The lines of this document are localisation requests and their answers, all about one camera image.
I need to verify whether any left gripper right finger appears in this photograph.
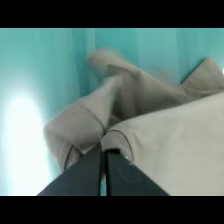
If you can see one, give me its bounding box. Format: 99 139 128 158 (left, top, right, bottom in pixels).
105 148 169 197

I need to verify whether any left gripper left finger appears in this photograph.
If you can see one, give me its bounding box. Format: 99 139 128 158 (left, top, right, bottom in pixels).
37 143 103 197

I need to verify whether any beige garment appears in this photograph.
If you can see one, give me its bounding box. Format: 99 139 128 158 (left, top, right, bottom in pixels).
43 48 224 197

